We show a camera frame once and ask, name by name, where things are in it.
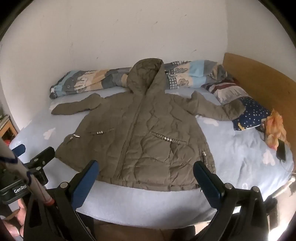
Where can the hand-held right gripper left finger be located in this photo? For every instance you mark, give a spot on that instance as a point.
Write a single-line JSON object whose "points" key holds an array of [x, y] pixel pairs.
{"points": [[86, 182]]}

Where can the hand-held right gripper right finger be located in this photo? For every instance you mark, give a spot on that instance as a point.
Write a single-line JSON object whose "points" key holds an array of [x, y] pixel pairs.
{"points": [[206, 183]]}

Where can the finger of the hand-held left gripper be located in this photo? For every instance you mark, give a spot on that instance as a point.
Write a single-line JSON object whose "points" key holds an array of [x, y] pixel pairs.
{"points": [[42, 157], [18, 150]]}

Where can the olive hooded puffer jacket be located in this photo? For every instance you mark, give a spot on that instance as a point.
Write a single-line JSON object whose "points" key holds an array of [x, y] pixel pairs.
{"points": [[148, 129]]}

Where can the person's left hand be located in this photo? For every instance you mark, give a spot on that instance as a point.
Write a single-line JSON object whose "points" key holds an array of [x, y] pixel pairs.
{"points": [[21, 215]]}

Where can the wooden side table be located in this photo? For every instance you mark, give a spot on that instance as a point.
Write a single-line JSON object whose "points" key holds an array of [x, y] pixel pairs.
{"points": [[5, 126]]}

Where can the light blue cloud-print bed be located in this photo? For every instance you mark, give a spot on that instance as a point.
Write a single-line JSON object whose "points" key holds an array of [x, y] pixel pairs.
{"points": [[242, 148]]}

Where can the white rod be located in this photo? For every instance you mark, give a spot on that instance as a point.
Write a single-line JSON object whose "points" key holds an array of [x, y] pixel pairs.
{"points": [[283, 187]]}

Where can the black smartphone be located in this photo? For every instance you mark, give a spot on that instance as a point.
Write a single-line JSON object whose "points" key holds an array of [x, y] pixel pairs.
{"points": [[281, 150]]}

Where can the navy star-print pillow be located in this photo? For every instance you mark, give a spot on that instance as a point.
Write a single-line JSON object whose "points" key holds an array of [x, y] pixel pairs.
{"points": [[252, 113]]}

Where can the orange cloth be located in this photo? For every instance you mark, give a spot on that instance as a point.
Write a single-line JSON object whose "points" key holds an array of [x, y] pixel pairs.
{"points": [[276, 127]]}

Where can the patchwork printed quilt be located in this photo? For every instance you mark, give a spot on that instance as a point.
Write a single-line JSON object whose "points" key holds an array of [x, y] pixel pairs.
{"points": [[92, 80]]}

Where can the striped printed pillow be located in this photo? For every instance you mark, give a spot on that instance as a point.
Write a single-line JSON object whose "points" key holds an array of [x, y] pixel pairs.
{"points": [[227, 92]]}

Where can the wooden headboard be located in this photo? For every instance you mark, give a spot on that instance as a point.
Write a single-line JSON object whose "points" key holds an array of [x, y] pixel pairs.
{"points": [[266, 81]]}

